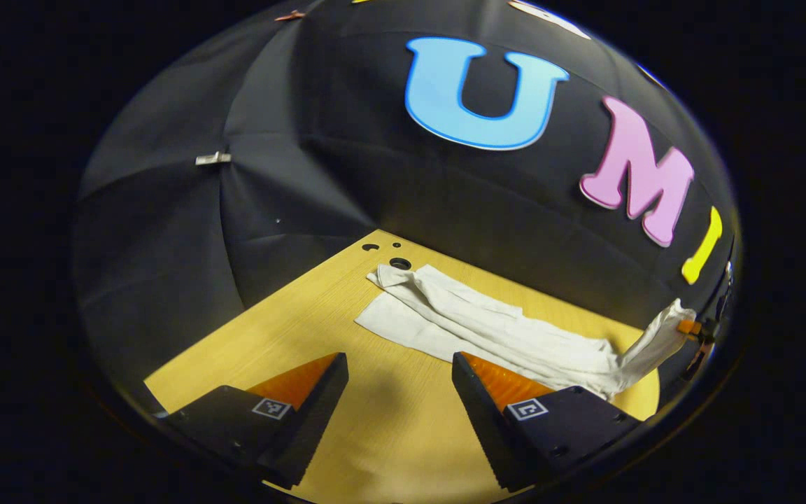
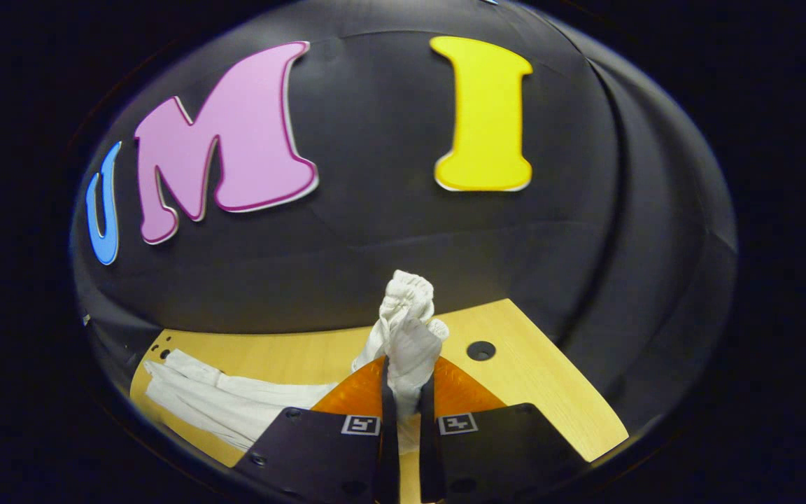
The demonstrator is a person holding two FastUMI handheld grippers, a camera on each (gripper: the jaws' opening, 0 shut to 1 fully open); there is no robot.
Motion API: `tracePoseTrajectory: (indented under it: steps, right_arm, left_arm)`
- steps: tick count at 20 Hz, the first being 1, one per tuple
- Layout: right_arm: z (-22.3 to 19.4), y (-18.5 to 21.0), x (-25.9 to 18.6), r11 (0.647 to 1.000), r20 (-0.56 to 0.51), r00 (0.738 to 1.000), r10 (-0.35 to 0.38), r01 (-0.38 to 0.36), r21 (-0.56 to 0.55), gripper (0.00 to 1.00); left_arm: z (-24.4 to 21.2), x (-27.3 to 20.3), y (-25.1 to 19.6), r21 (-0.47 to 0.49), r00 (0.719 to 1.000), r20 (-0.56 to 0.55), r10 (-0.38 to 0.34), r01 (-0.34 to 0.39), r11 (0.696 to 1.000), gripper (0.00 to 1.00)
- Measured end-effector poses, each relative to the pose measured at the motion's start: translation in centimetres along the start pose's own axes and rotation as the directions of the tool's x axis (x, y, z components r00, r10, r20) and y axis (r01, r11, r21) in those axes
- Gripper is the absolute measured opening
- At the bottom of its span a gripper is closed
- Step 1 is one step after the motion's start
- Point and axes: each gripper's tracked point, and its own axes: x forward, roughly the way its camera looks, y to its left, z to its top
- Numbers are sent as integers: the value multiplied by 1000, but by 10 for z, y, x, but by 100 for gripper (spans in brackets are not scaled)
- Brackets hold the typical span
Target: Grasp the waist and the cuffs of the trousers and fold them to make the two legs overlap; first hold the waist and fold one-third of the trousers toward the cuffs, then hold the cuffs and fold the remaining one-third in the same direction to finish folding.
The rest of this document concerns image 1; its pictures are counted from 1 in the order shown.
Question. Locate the white jeans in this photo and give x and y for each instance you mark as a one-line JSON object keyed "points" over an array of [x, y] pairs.
{"points": [[515, 343]]}

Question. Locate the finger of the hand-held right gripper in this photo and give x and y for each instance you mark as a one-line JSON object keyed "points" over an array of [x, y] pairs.
{"points": [[688, 327]]}

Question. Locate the small red clip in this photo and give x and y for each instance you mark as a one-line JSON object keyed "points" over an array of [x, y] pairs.
{"points": [[290, 15]]}

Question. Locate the small white clip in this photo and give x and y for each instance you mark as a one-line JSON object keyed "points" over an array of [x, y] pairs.
{"points": [[213, 158]]}

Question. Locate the black backdrop cloth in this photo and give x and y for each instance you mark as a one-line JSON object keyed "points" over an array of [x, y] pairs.
{"points": [[291, 105]]}

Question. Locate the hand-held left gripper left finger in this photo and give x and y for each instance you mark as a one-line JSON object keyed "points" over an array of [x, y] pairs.
{"points": [[319, 413]]}

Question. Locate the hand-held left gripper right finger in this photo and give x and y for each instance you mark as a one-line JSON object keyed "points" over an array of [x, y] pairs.
{"points": [[476, 420]]}

